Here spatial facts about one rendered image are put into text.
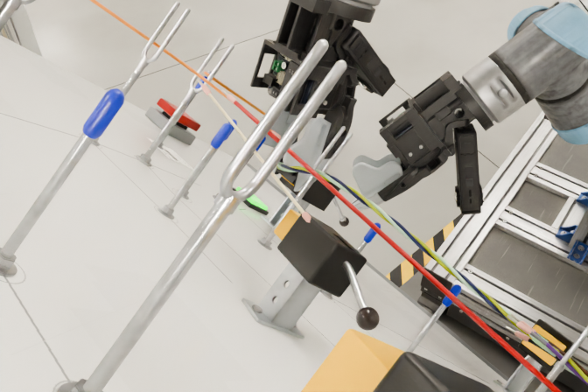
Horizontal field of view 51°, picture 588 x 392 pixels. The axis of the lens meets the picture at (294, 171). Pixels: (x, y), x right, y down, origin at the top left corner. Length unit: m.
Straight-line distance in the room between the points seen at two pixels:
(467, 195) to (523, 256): 1.16
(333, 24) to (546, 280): 1.42
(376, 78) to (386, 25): 2.52
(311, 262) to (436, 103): 0.42
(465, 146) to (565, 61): 0.15
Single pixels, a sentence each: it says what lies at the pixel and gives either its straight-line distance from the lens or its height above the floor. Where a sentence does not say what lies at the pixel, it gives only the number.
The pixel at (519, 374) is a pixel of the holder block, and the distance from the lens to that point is 0.87.
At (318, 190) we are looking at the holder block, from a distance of 0.71.
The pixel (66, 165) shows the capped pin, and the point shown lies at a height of 1.51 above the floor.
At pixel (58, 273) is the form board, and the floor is 1.45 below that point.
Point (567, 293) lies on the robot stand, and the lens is 1.92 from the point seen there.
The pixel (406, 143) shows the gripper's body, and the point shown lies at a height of 1.16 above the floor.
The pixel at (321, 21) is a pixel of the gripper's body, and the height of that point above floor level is 1.36.
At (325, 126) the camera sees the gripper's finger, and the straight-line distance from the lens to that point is 0.65.
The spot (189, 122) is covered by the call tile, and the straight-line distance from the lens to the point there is 0.88.
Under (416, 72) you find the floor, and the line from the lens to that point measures 2.90.
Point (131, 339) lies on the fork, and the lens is 0.21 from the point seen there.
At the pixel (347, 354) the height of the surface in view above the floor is 1.54.
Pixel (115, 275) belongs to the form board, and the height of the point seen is 1.42.
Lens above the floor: 1.68
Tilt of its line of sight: 45 degrees down
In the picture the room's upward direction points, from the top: straight up
